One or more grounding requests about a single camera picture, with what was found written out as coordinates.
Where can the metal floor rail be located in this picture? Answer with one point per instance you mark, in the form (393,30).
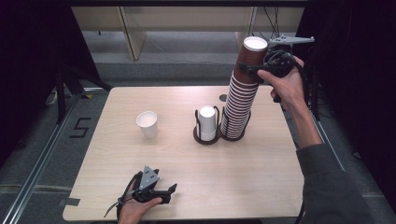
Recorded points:
(327,143)
(34,168)

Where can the person's right hand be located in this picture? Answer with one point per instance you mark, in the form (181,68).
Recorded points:
(288,87)

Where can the yellow black tape piece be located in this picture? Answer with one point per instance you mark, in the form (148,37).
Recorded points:
(87,96)

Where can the stack of brown paper cups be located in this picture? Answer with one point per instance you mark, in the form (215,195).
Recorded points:
(239,109)

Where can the round dark table grommet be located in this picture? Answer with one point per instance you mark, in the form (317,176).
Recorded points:
(223,97)

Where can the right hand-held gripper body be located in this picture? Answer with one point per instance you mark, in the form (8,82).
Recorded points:
(280,59)

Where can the brown paper cup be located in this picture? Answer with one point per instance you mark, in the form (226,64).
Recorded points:
(250,59)

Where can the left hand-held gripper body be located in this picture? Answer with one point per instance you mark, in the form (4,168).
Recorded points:
(148,183)

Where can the white paper cup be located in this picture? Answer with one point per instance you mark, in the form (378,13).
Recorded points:
(207,121)
(207,139)
(147,123)

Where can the dark double cup holder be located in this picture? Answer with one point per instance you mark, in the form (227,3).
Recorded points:
(205,142)

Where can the person's left hand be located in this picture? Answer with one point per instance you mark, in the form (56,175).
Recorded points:
(135,211)

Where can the dark curtain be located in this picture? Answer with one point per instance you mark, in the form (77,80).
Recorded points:
(361,77)
(34,62)

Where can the beige desk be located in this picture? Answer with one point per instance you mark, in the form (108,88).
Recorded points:
(137,34)

